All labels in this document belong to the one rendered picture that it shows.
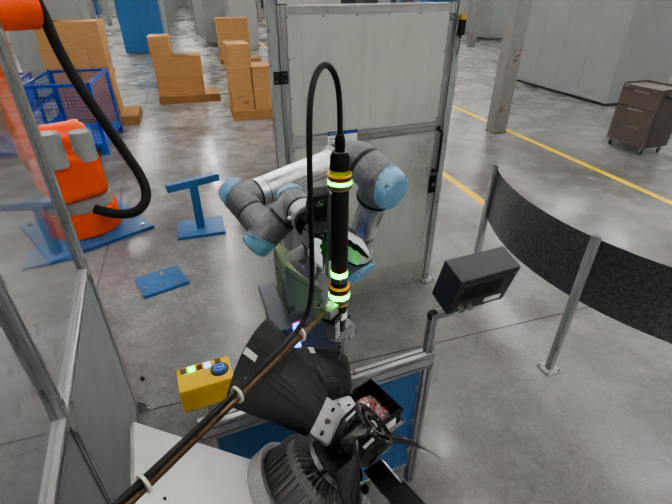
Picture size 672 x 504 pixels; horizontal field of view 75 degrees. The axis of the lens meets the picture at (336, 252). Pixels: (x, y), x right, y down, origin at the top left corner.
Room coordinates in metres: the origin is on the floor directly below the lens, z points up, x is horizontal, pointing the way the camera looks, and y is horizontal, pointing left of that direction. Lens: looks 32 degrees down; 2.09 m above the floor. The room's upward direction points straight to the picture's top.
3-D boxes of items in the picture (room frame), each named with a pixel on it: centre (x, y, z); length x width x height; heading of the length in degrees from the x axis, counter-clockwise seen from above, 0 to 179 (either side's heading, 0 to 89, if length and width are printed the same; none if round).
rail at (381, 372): (1.09, 0.04, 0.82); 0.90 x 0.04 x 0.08; 112
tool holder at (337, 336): (0.71, 0.00, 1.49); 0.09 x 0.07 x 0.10; 147
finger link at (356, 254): (0.74, -0.04, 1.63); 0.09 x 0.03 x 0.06; 44
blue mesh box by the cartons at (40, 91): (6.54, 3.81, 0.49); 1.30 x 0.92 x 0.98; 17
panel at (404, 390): (1.09, 0.04, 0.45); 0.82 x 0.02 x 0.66; 112
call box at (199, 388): (0.94, 0.40, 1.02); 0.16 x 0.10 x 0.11; 112
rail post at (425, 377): (1.25, -0.36, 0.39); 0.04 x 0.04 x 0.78; 22
